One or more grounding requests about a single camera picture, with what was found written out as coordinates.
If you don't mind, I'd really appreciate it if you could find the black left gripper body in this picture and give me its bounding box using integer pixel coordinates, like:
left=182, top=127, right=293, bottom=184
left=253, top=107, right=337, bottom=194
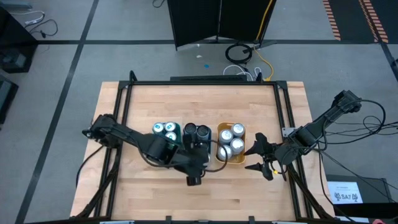
left=174, top=146, right=210, bottom=177

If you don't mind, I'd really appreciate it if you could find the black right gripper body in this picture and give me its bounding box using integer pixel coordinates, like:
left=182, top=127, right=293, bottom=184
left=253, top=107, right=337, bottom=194
left=262, top=140, right=282, bottom=181

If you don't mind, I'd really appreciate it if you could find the yellow plastic bin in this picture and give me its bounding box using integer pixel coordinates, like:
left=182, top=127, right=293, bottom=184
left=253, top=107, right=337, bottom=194
left=216, top=121, right=248, bottom=165

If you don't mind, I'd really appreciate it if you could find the white and blue Spindrift can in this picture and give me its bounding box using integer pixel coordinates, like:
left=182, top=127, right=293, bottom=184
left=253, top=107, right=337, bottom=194
left=217, top=144, right=233, bottom=162
left=230, top=138, right=246, bottom=156
left=231, top=123, right=246, bottom=138

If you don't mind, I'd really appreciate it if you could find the dark blue-teal plastic bin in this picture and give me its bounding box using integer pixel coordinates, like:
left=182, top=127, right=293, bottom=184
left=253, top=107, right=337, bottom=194
left=182, top=123, right=214, bottom=164

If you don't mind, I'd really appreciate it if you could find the light teal plastic bin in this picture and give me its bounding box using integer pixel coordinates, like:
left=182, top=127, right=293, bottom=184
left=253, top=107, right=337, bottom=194
left=151, top=121, right=183, bottom=149

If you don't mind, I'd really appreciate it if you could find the silver cans pair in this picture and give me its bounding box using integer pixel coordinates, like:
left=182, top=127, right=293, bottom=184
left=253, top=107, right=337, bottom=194
left=218, top=129, right=234, bottom=146

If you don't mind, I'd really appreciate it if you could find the black flat bar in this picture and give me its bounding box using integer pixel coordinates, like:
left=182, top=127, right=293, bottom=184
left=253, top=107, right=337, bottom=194
left=170, top=75, right=249, bottom=83

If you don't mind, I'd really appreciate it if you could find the white SA7 label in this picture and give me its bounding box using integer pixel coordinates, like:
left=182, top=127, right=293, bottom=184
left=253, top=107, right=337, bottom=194
left=327, top=181, right=364, bottom=205

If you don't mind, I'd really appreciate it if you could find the black box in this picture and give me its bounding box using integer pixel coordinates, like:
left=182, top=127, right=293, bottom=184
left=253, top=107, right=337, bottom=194
left=325, top=174, right=398, bottom=219

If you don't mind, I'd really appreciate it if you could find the black folding partition screen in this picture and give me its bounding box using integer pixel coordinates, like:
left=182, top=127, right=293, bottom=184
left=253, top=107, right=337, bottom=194
left=167, top=0, right=277, bottom=50

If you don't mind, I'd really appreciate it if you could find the black orange-striped floor mat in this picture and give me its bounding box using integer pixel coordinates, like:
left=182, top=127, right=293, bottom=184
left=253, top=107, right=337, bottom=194
left=322, top=0, right=398, bottom=44

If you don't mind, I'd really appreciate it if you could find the black equipment case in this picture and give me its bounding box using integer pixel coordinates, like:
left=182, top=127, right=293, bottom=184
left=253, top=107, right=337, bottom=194
left=0, top=75, right=19, bottom=124

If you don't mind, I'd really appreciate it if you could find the black cabinet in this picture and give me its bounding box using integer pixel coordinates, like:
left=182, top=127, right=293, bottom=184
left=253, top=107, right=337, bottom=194
left=0, top=6, right=39, bottom=74

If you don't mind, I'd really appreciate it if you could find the long black cable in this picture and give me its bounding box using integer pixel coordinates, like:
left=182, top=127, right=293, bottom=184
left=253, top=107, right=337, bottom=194
left=310, top=148, right=398, bottom=191

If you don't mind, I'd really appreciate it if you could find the black metal table frame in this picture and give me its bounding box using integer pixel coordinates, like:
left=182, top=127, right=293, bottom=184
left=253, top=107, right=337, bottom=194
left=70, top=70, right=340, bottom=222

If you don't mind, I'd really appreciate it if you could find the coiled black cable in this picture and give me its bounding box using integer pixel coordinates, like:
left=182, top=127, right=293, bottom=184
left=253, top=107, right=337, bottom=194
left=224, top=42, right=253, bottom=65

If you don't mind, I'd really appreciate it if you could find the looped black cable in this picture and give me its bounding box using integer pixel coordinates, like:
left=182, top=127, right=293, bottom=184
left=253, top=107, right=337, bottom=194
left=310, top=98, right=398, bottom=160

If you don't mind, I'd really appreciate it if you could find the yellow cable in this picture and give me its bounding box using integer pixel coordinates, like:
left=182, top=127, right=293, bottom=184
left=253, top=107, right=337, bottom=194
left=253, top=0, right=275, bottom=82

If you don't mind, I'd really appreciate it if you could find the black cable with plug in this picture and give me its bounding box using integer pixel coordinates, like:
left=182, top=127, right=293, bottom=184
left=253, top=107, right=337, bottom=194
left=25, top=18, right=59, bottom=40

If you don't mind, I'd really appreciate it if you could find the white cable with adapter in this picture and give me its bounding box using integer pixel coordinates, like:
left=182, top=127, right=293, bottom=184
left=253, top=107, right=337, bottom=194
left=11, top=10, right=46, bottom=26

